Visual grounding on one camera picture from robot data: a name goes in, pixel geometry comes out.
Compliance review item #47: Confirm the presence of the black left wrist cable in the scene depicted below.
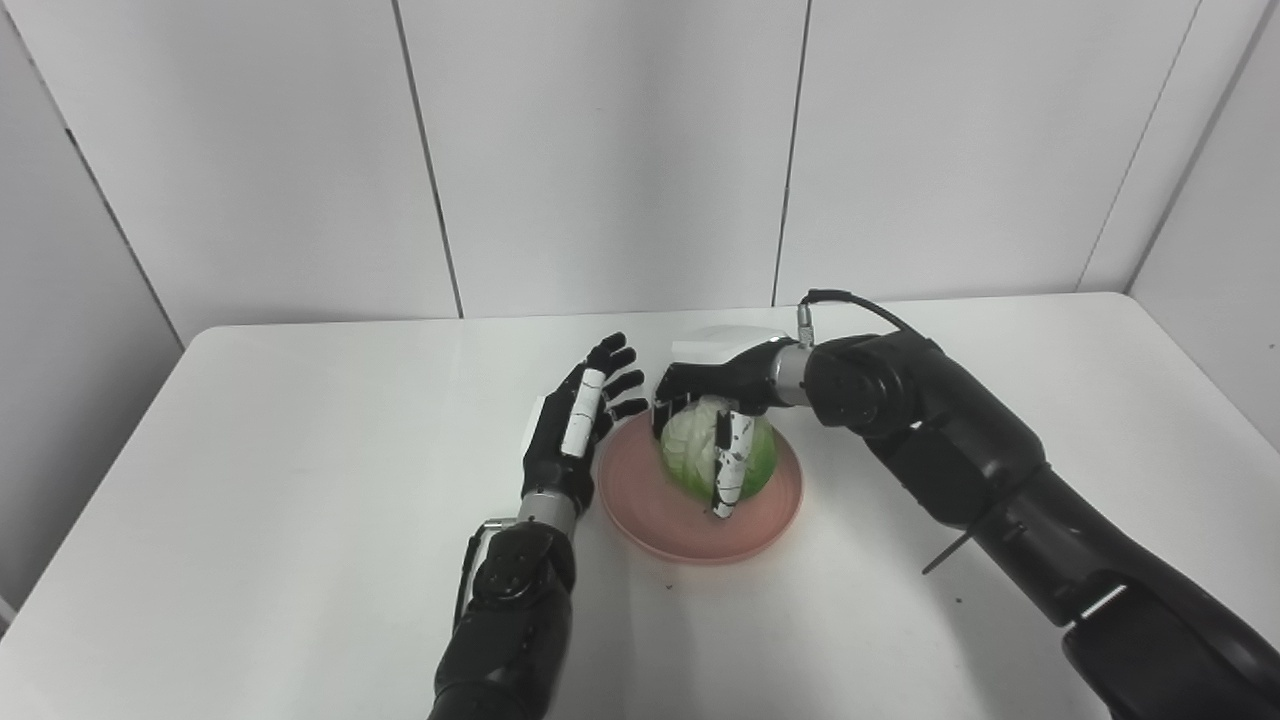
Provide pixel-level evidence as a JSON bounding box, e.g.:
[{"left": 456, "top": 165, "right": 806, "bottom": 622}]
[{"left": 454, "top": 520, "right": 493, "bottom": 633}]

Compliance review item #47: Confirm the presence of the pink round plate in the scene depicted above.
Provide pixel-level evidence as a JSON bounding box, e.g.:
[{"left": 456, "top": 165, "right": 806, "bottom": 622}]
[{"left": 597, "top": 410, "right": 805, "bottom": 566}]

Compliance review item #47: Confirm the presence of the green white toy cabbage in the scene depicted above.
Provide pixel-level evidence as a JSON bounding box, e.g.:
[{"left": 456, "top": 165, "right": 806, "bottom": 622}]
[{"left": 660, "top": 397, "right": 780, "bottom": 504}]

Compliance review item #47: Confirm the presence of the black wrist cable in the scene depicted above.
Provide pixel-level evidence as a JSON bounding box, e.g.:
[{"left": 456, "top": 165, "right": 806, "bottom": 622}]
[
  {"left": 454, "top": 520, "right": 493, "bottom": 633},
  {"left": 797, "top": 289, "right": 926, "bottom": 347}
]

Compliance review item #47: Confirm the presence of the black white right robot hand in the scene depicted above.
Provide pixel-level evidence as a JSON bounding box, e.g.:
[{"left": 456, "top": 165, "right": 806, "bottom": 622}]
[{"left": 652, "top": 326, "right": 801, "bottom": 520}]

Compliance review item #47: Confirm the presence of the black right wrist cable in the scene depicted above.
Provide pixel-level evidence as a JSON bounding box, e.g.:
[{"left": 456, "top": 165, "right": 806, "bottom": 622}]
[{"left": 797, "top": 289, "right": 926, "bottom": 347}]

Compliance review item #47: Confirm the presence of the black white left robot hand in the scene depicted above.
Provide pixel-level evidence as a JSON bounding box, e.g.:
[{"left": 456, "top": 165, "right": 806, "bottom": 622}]
[{"left": 521, "top": 333, "right": 650, "bottom": 521}]

